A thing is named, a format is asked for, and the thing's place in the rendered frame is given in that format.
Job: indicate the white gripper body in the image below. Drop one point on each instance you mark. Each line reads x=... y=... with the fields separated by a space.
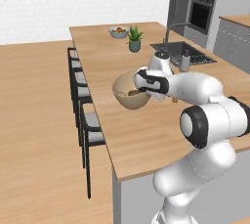
x=158 y=96

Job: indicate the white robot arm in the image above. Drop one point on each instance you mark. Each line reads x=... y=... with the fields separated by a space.
x=208 y=126

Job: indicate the brown bread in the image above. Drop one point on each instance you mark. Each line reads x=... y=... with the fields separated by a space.
x=133 y=93

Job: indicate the tan round basket bowl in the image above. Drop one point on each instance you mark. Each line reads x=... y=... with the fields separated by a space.
x=130 y=102

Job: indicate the grey island counter base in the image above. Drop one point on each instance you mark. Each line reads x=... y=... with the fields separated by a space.
x=136 y=198

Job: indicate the grey soap dispenser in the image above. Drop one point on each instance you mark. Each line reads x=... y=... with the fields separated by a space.
x=185 y=62

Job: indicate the dark steel sink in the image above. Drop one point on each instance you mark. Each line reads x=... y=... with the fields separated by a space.
x=192 y=53

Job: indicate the green plant in grey pot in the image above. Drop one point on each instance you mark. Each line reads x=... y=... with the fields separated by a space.
x=134 y=40

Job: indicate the dark grey tap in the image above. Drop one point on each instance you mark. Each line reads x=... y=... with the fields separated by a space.
x=167 y=34

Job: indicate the grey fruit bowl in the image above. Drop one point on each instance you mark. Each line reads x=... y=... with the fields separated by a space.
x=118 y=34

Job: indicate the black stool with grey seat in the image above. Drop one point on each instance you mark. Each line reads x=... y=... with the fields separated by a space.
x=92 y=130
x=73 y=55
x=79 y=77
x=82 y=91

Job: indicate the orange fruit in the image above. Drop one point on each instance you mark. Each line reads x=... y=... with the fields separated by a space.
x=119 y=29

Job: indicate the grey cupboard run wooden top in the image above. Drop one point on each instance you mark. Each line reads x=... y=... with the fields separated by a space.
x=232 y=43

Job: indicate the black built-in oven stack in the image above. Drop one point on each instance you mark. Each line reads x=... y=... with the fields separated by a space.
x=201 y=9

